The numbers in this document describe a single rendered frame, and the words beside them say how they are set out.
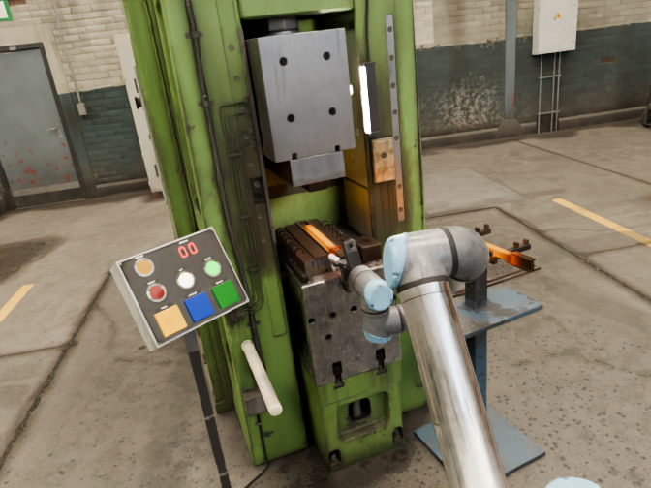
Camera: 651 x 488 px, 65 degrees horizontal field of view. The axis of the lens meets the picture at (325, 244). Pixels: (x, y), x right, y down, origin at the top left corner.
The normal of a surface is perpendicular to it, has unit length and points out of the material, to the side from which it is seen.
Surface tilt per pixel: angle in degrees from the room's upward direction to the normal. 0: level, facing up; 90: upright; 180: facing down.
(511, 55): 90
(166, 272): 60
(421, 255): 51
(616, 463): 0
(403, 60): 90
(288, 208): 90
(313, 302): 90
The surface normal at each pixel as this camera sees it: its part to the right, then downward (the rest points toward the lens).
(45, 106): 0.16, 0.35
